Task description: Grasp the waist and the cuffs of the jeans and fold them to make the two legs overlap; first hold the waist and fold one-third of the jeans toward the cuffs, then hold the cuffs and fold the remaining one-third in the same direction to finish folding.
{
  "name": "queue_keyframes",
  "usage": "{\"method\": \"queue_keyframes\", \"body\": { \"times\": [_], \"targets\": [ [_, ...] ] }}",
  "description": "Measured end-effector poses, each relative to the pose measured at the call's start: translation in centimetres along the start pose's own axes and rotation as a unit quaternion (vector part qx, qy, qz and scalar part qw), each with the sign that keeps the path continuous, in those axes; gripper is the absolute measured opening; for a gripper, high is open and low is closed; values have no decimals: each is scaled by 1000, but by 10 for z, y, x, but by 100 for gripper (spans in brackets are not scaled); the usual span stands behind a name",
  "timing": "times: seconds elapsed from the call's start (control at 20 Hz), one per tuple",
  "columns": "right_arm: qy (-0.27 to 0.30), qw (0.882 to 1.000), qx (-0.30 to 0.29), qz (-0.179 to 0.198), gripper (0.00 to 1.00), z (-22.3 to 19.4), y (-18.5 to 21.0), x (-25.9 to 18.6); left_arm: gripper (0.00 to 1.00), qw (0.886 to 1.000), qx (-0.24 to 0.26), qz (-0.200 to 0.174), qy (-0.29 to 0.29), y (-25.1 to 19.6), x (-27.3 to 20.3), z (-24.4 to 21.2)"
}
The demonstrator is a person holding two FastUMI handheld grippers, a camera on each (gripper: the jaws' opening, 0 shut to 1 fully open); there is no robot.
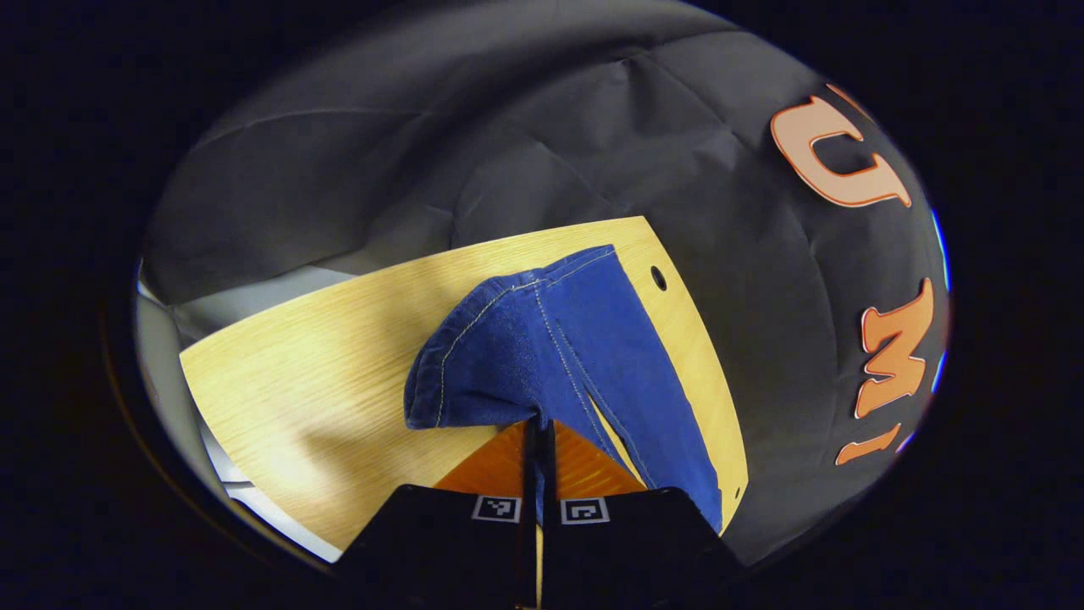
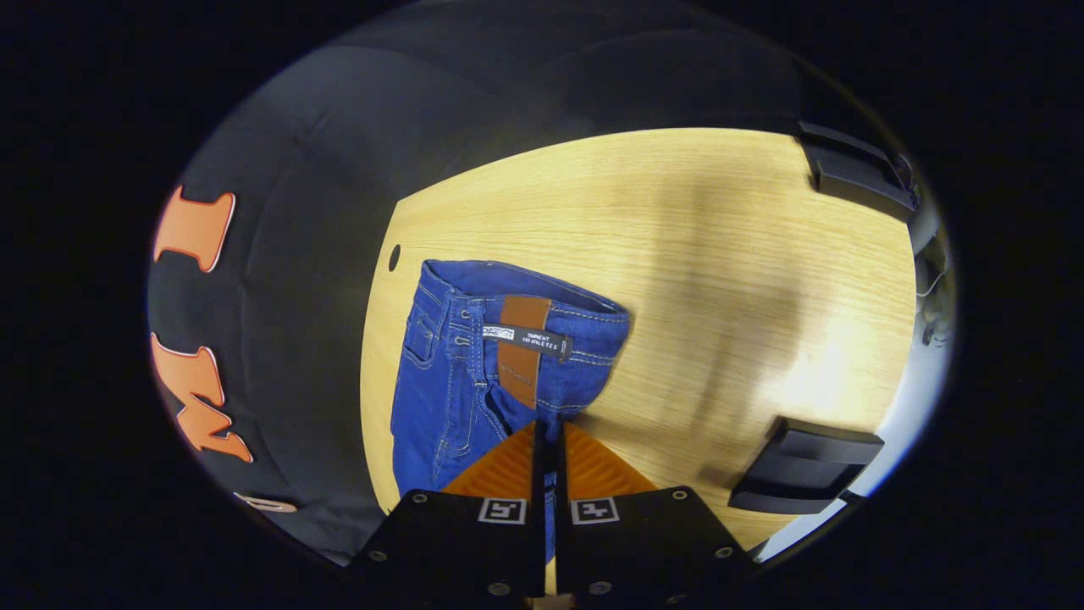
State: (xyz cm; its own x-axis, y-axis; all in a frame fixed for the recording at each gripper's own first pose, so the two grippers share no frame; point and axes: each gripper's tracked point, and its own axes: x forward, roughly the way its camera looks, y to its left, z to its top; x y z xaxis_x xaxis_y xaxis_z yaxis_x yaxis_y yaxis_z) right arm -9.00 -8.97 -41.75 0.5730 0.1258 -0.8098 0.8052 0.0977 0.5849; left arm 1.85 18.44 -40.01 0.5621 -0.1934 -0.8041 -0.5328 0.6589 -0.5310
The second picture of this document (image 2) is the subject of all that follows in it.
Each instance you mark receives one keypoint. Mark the black backdrop cloth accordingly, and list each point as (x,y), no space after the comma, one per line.
(296,254)

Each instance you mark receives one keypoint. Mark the black chair armrest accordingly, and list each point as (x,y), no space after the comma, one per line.
(804,466)
(855,174)

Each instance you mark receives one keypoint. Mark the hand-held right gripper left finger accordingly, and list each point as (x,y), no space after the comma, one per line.
(461,551)

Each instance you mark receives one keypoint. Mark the blue jeans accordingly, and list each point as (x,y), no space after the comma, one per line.
(449,398)

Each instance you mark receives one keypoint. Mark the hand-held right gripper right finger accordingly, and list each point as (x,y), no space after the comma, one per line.
(644,542)

